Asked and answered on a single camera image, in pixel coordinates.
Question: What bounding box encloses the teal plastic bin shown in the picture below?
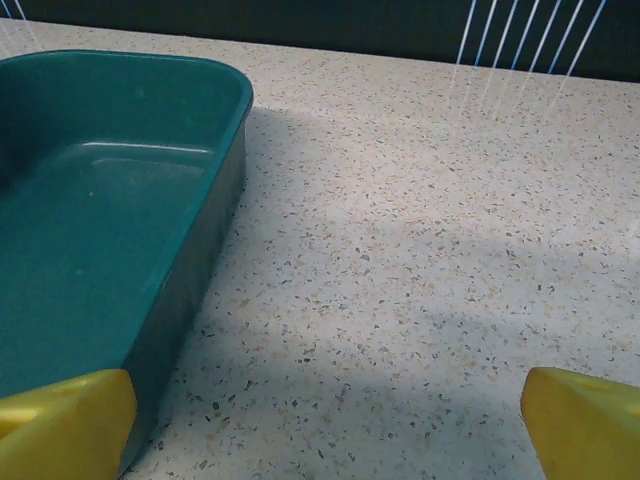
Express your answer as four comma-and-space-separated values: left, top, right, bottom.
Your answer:
0, 48, 255, 474

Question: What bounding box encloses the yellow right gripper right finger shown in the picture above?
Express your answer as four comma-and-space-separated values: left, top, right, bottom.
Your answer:
520, 366, 640, 480

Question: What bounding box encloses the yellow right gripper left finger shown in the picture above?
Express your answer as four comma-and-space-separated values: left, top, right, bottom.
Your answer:
0, 368, 138, 480

